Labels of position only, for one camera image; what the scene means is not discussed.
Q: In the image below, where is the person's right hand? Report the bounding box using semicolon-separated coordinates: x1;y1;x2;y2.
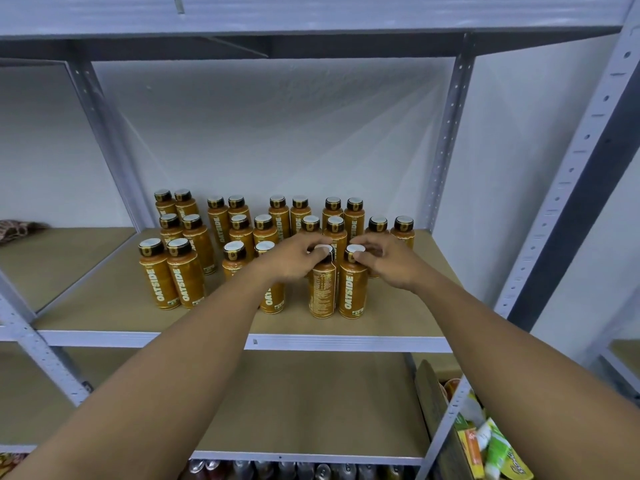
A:
349;231;437;294

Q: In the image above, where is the person's left hand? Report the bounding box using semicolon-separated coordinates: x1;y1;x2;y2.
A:
249;231;334;287

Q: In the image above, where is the orange bottle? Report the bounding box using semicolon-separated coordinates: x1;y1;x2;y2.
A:
308;245;340;320
338;245;370;319

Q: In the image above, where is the group of orange Oatside bottles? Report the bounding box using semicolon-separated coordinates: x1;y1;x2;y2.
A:
138;189;417;315

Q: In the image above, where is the white metal shelving rack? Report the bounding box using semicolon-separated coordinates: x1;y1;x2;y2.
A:
0;0;640;480

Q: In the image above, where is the person's left forearm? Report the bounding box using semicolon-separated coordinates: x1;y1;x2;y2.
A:
5;269;281;480

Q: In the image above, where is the person's right forearm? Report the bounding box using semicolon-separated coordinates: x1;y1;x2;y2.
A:
412;267;640;480

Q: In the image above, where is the plain brown carton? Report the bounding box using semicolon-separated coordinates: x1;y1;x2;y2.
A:
414;359;483;480

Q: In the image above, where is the orange snack packet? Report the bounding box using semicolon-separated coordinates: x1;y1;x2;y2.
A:
456;425;487;480

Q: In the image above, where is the row of silver cans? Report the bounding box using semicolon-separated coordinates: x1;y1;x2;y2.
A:
184;459;417;480

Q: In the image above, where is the green yellow snack packet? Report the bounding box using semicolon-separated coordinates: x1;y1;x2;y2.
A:
476;415;537;480

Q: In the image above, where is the striped red cloth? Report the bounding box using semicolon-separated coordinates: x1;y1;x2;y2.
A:
0;219;47;247

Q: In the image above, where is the red yellow snack packet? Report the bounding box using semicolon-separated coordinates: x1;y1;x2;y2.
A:
0;451;28;476

